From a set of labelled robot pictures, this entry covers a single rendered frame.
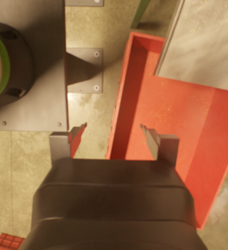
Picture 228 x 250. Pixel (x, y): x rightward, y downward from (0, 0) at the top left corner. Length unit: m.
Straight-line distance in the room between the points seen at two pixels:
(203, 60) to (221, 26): 0.07
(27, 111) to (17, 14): 0.17
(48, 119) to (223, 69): 0.40
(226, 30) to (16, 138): 1.42
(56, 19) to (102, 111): 0.99
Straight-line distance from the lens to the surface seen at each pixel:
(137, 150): 0.79
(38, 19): 0.38
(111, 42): 1.28
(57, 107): 0.36
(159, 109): 0.75
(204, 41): 0.44
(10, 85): 0.34
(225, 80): 0.51
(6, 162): 1.67
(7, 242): 2.10
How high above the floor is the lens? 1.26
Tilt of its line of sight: 74 degrees down
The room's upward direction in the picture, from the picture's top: 179 degrees clockwise
